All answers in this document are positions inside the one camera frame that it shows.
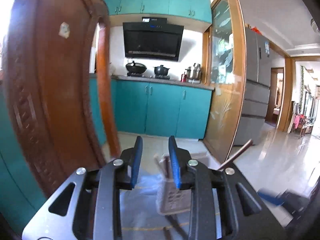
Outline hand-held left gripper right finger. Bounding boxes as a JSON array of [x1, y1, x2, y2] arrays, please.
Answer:
[[168, 135, 293, 240]]

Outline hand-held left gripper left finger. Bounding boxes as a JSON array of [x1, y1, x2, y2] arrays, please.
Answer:
[[21, 136, 144, 240]]

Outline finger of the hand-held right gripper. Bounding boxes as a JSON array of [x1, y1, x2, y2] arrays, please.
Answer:
[[257, 191, 285, 206]]

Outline white plastic utensil basket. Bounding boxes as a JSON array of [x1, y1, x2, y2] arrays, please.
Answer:
[[155, 154, 193, 216]]

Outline brown chopstick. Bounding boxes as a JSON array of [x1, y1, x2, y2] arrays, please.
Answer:
[[217, 139, 254, 172]]

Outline dark chopstick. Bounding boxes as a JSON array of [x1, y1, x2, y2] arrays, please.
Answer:
[[166, 216, 188, 240]]

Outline blue striped cloth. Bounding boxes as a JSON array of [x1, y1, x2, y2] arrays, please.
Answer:
[[119, 172, 225, 240]]

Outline wooden dining chairs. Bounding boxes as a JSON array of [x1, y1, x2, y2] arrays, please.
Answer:
[[291, 100, 316, 138]]

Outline grey kitchen countertop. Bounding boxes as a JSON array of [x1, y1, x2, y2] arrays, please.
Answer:
[[110, 74, 216, 91]]

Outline black cooking pot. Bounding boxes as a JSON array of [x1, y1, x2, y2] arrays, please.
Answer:
[[153, 65, 171, 78]]

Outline black wok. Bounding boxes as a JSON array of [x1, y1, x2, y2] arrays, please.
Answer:
[[125, 60, 146, 77]]

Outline glass sliding door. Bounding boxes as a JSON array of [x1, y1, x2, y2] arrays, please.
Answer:
[[202, 0, 247, 163]]

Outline wooden doorway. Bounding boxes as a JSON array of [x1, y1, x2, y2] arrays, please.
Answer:
[[265, 67, 286, 128]]

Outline grey refrigerator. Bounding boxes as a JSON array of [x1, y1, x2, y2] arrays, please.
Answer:
[[232, 27, 272, 147]]

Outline green leaf garland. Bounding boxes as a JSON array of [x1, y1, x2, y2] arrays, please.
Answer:
[[300, 66, 306, 116]]

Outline carved wooden chair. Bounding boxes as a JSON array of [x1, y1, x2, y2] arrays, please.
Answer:
[[0, 0, 122, 198]]

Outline black range hood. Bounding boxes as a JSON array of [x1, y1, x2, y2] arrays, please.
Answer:
[[122, 17, 184, 62]]

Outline teal wall cabinets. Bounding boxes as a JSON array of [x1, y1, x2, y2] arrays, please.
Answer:
[[102, 0, 213, 24]]

